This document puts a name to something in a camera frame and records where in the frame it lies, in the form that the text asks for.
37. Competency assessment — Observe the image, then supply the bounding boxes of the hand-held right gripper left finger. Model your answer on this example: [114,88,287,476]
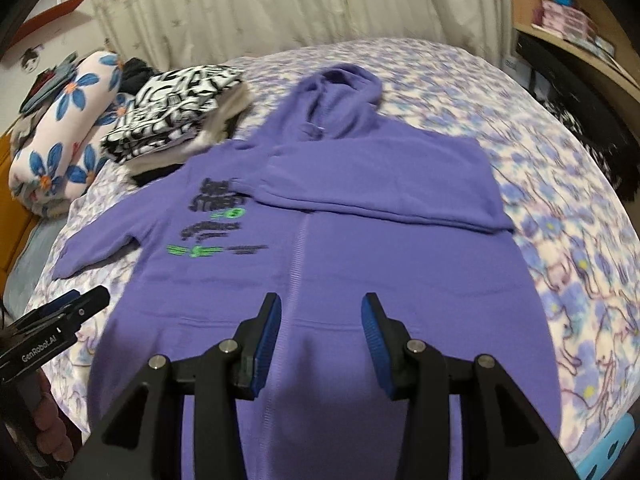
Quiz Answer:
[62,292,281,480]

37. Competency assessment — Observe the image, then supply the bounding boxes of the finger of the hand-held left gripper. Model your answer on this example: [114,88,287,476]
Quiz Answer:
[7,289,84,334]
[59,285,112,325]

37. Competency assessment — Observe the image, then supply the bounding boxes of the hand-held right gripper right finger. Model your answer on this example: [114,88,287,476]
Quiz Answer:
[360,292,581,480]

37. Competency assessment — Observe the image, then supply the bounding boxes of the purple printed hoodie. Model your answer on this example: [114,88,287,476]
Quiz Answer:
[51,62,563,480]

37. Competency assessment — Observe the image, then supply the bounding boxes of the black and white patterned clothes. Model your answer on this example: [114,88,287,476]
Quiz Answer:
[100,62,246,166]

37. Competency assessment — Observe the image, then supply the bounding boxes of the denim clothes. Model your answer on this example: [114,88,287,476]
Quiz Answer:
[19,51,82,117]

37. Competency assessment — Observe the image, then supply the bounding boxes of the person's left hand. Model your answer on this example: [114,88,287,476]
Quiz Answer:
[33,374,77,469]

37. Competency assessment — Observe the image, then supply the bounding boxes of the grey bed sheet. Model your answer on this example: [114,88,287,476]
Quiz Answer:
[2,214,68,323]

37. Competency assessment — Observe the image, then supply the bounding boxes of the purple floral bedspread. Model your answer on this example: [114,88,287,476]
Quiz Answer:
[25,37,640,480]

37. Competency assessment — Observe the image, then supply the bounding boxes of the black cloth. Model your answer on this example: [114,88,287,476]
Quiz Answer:
[119,57,163,97]

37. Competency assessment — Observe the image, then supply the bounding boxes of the light blue object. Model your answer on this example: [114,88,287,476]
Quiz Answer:
[574,411,637,480]

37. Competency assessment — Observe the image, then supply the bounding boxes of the dark patterned cloth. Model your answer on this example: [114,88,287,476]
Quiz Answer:
[542,94,638,203]

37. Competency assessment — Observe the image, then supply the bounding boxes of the black furniture under shelf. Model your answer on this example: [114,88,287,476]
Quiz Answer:
[515,30,640,161]

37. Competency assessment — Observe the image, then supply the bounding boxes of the cream patterned curtain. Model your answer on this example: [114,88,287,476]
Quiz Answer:
[82,0,516,73]

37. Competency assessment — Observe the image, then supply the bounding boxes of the stack of pink boxes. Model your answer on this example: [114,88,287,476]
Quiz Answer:
[531,0,600,42]

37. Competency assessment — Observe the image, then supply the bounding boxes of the wooden bed frame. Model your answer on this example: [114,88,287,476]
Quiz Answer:
[0,132,38,291]

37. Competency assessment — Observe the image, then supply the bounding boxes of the wall sticker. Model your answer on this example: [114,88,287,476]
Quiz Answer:
[20,45,45,74]

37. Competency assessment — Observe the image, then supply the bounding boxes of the red wall decoration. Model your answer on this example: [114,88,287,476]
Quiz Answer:
[19,0,90,37]

